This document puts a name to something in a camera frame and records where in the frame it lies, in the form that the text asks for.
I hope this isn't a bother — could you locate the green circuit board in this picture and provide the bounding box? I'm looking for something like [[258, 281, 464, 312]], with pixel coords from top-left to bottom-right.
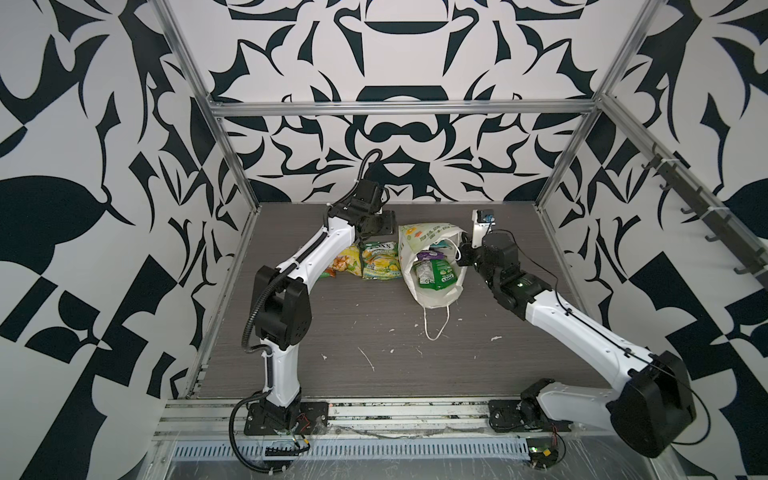
[[526, 437, 563, 471]]

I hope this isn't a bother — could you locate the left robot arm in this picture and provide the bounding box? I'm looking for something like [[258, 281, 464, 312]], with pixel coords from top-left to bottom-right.
[[241, 179, 396, 434]]

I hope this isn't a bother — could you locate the white slotted cable duct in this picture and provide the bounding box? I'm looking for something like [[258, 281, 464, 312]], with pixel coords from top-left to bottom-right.
[[167, 437, 532, 462]]

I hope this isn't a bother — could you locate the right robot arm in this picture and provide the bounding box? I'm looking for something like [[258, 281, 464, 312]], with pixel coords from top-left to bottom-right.
[[459, 230, 697, 458]]

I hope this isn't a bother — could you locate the aluminium cage frame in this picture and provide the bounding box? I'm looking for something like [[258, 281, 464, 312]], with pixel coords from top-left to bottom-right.
[[157, 1, 767, 410]]

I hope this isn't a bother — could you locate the floral paper gift bag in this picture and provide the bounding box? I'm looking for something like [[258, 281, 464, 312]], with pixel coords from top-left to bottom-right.
[[398, 222, 466, 341]]

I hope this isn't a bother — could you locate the yellow chips snack bag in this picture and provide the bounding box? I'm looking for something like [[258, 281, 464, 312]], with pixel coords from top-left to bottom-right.
[[321, 245, 363, 278]]

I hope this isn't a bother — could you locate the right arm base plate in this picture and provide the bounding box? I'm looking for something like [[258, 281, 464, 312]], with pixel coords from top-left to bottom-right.
[[488, 399, 572, 433]]

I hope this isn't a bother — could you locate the yellow green snack bag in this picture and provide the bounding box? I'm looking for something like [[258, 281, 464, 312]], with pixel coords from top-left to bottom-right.
[[362, 241, 402, 281]]

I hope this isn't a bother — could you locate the aluminium front rail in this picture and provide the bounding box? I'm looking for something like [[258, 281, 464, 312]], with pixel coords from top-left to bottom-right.
[[154, 394, 664, 439]]

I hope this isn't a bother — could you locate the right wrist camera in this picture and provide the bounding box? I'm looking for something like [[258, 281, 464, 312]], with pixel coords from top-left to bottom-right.
[[471, 209, 495, 248]]

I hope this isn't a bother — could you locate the wall hook rail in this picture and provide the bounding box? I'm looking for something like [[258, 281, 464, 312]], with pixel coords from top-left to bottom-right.
[[641, 143, 767, 289]]

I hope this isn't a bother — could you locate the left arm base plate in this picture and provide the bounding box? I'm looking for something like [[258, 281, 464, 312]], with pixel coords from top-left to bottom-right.
[[243, 400, 329, 436]]

